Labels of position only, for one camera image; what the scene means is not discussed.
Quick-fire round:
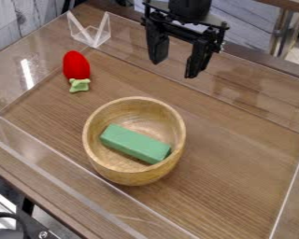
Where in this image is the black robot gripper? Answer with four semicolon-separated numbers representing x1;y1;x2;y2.
143;0;230;78

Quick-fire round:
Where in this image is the red plush strawberry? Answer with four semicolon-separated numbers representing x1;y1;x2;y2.
63;50;91;93

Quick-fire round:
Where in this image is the clear acrylic stand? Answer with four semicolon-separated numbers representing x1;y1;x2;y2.
66;11;111;49

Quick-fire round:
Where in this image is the metal table leg background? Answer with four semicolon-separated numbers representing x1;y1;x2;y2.
272;9;299;59

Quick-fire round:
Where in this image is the wooden bowl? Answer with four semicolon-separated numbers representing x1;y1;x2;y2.
83;96;187;186

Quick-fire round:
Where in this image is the green rectangular block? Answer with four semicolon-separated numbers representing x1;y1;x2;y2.
101;124;171;164

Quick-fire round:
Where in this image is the black table leg bracket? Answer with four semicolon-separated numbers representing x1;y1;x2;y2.
15;195;63;239

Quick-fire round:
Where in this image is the black cable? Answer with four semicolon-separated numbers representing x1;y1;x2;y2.
0;211;27;239

